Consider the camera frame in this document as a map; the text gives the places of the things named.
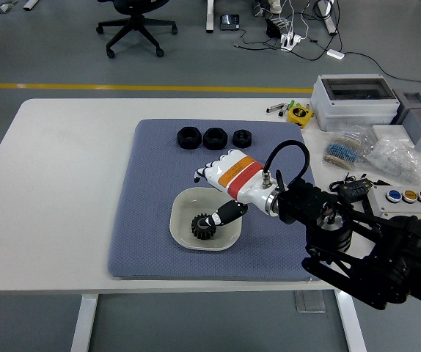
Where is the blue-grey padded mat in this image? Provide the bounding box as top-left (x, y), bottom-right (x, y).
top-left (106, 117), bottom-right (333, 283)

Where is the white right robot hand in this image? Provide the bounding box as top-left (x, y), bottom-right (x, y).
top-left (194, 147), bottom-right (277, 227)

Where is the small black hex nut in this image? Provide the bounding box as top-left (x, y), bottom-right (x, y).
top-left (232, 129), bottom-right (254, 149)

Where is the white background desk leg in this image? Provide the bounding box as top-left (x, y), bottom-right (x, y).
top-left (205, 0), bottom-right (216, 34)
top-left (320, 0), bottom-right (339, 36)

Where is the clear plastic parts bag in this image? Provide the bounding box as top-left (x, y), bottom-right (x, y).
top-left (365, 135), bottom-right (421, 183)

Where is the white table leg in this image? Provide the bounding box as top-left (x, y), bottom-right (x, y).
top-left (70, 295), bottom-right (100, 352)
top-left (334, 289), bottom-right (368, 352)

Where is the grey coloured-button control box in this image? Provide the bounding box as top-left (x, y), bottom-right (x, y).
top-left (366, 185), bottom-right (421, 235)

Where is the black office chair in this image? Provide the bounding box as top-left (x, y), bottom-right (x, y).
top-left (95, 0), bottom-right (179, 59)

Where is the grey floor plate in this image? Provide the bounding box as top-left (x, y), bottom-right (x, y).
top-left (293, 290), bottom-right (327, 314)

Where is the large black gear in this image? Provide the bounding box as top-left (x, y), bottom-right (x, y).
top-left (191, 213), bottom-right (217, 241)

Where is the bag of blue resistors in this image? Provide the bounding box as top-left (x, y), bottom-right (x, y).
top-left (322, 126), bottom-right (376, 170)

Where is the large black hex nut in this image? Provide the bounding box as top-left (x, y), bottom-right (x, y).
top-left (176, 125), bottom-right (202, 150)
top-left (202, 127), bottom-right (229, 151)

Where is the dark grey recessed block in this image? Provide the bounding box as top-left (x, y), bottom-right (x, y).
top-left (392, 89), bottom-right (421, 125)

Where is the black floor box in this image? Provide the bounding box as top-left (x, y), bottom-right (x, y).
top-left (265, 18), bottom-right (283, 38)

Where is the black digital display module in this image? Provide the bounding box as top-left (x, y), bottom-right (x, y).
top-left (329, 177), bottom-right (375, 201)

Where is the white flat box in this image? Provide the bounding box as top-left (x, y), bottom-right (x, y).
top-left (371, 124), bottom-right (413, 142)

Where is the white power strip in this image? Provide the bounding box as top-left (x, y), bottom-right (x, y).
top-left (279, 32), bottom-right (304, 52)

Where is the grey electrical enclosure box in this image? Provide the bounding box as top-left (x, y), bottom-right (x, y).
top-left (310, 74), bottom-right (401, 132)

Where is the yellow tape measure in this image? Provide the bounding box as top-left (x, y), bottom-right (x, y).
top-left (287, 105), bottom-right (315, 128)

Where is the long black floor cable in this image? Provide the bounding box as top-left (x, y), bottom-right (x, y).
top-left (342, 51), bottom-right (421, 92)

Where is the white square plate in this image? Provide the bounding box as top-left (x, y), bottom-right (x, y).
top-left (169, 186), bottom-right (244, 252)

